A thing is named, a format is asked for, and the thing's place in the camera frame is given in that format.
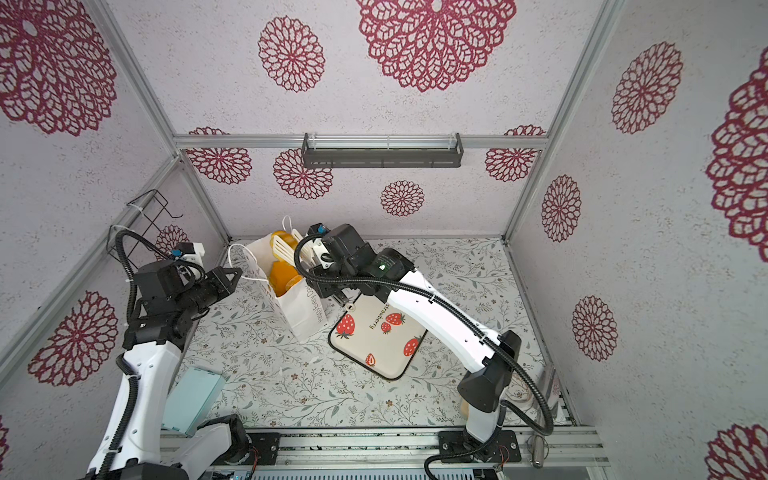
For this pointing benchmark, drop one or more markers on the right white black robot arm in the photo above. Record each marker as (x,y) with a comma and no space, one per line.
(495,383)

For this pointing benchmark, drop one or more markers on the white paper bag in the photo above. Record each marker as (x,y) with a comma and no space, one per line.
(300,308)

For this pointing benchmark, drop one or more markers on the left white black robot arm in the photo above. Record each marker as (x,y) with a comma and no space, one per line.
(168,292)

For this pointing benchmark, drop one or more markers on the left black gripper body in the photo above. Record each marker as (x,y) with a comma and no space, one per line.
(205,293)

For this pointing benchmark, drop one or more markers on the light green box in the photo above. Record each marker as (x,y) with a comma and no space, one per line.
(191,400)

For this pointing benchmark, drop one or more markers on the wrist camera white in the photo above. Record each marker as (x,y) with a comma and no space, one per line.
(319,253)
(193,252)

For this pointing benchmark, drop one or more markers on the long braided orange bread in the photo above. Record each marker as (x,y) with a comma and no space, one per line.
(282,277)

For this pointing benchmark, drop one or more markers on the metal tongs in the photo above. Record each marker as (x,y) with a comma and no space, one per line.
(282,252)

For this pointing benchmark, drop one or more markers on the yellow bun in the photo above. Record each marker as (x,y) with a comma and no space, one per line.
(286,238)

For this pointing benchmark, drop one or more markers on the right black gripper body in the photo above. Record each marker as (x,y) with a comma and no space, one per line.
(337,273)

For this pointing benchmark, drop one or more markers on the small round patterned dish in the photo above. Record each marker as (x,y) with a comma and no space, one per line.
(519,395)

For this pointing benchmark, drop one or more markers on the black wire wall rack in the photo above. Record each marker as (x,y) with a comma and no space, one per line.
(154,221)

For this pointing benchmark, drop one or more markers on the black wall shelf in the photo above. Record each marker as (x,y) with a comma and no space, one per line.
(389,153)

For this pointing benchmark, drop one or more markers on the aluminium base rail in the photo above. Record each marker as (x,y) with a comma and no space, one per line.
(408,447)

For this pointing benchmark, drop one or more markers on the white tray black rim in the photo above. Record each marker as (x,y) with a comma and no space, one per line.
(377,336)

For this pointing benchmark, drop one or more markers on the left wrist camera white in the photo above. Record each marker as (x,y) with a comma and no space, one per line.
(193,252)

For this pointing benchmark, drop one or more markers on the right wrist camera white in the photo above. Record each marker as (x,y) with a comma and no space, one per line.
(319,253)

